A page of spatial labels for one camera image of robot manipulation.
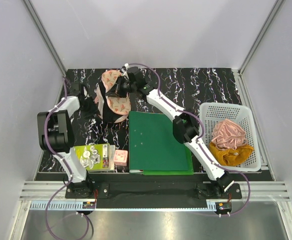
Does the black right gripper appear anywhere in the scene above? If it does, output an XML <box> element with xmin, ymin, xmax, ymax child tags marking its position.
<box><xmin>105</xmin><ymin>76</ymin><xmax>136</xmax><ymax>99</ymax></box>

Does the pink floral mesh laundry bag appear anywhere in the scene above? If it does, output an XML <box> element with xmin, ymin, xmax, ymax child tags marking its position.
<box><xmin>94</xmin><ymin>69</ymin><xmax>131</xmax><ymax>124</ymax></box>

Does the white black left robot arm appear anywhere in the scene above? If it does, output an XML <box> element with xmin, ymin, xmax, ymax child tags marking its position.
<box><xmin>37</xmin><ymin>83</ymin><xmax>99</xmax><ymax>198</ymax></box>

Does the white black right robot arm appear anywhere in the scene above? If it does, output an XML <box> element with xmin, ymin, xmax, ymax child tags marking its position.
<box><xmin>105</xmin><ymin>77</ymin><xmax>234</xmax><ymax>198</ymax></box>

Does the lime green illustrated book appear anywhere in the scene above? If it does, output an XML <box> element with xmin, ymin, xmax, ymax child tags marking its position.
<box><xmin>74</xmin><ymin>143</ymin><xmax>115</xmax><ymax>173</ymax></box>

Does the small pink box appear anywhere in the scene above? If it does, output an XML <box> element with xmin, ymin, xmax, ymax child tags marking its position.
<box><xmin>113</xmin><ymin>149</ymin><xmax>128</xmax><ymax>167</ymax></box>

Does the white perforated plastic basket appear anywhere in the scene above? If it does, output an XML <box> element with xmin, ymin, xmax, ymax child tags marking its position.
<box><xmin>199</xmin><ymin>102</ymin><xmax>262</xmax><ymax>172</ymax></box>

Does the light green folder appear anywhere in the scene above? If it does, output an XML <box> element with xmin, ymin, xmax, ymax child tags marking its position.
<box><xmin>142</xmin><ymin>117</ymin><xmax>194</xmax><ymax>176</ymax></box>

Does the pink lace garment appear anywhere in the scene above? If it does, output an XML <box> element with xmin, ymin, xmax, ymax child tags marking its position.
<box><xmin>211</xmin><ymin>119</ymin><xmax>248</xmax><ymax>150</ymax></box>

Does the mustard yellow garment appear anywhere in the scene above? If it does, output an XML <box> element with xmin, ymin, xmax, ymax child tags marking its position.
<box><xmin>209</xmin><ymin>142</ymin><xmax>254</xmax><ymax>167</ymax></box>

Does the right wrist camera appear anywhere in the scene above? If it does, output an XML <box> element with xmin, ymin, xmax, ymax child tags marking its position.
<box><xmin>121</xmin><ymin>63</ymin><xmax>146</xmax><ymax>84</ymax></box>

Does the dark green ring binder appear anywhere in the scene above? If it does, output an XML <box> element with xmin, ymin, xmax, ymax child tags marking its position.
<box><xmin>128</xmin><ymin>111</ymin><xmax>194</xmax><ymax>176</ymax></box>

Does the left aluminium frame post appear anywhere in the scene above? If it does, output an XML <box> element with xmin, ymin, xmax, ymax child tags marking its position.
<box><xmin>22</xmin><ymin>0</ymin><xmax>67</xmax><ymax>77</ymax></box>

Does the aluminium frame post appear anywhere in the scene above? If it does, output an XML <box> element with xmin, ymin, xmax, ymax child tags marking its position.
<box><xmin>22</xmin><ymin>0</ymin><xmax>67</xmax><ymax>77</ymax></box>
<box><xmin>238</xmin><ymin>0</ymin><xmax>286</xmax><ymax>76</ymax></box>

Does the aluminium rail crossbar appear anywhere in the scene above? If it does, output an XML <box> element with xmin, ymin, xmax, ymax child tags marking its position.
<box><xmin>19</xmin><ymin>181</ymin><xmax>290</xmax><ymax>202</ymax></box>

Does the white slotted cable duct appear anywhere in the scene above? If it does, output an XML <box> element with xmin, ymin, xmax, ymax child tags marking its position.
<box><xmin>30</xmin><ymin>199</ymin><xmax>216</xmax><ymax>212</ymax></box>

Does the right aluminium frame post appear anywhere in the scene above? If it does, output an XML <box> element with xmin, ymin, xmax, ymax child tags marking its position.
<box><xmin>238</xmin><ymin>0</ymin><xmax>286</xmax><ymax>76</ymax></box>

